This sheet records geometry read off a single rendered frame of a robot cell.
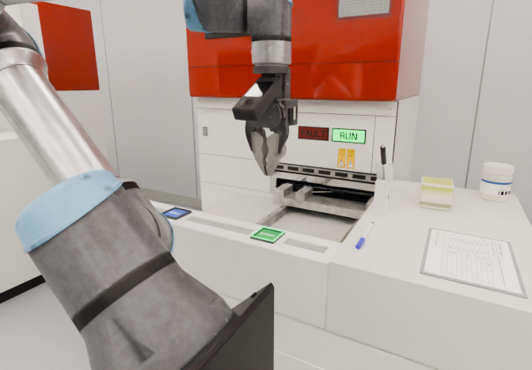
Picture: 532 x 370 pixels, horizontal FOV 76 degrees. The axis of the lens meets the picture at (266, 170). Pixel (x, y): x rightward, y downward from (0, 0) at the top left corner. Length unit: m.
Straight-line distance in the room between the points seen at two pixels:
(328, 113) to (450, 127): 1.54
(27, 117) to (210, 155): 0.99
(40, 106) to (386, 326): 0.66
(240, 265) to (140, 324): 0.42
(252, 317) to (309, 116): 0.97
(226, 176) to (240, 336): 1.17
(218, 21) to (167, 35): 3.06
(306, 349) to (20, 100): 0.67
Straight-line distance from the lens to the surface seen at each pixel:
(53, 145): 0.60
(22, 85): 0.66
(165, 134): 3.80
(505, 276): 0.71
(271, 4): 0.66
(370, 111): 1.20
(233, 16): 0.66
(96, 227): 0.38
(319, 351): 0.77
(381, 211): 0.88
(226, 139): 1.45
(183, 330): 0.36
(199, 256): 0.81
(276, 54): 0.65
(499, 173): 1.10
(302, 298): 0.71
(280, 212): 1.19
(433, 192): 0.96
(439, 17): 2.69
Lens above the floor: 1.28
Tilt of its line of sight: 14 degrees down
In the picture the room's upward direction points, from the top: straight up
